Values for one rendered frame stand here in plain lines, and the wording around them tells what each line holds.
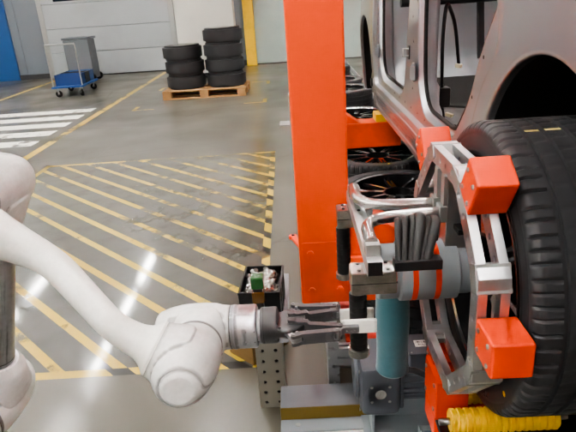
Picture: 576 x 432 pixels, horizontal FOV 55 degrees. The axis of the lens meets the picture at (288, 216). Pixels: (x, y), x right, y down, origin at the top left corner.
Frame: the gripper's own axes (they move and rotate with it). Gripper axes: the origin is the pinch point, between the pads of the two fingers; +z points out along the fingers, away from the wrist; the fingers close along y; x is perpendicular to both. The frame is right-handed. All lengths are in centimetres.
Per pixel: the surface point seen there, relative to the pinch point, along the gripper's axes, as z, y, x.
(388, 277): 5.7, 2.5, 10.9
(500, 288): 24.3, 10.0, 11.4
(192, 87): -184, -847, -64
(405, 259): 8.5, 4.1, 15.3
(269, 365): -26, -73, -64
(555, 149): 38, -5, 32
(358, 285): -0.1, 2.5, 9.4
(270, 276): -23, -72, -26
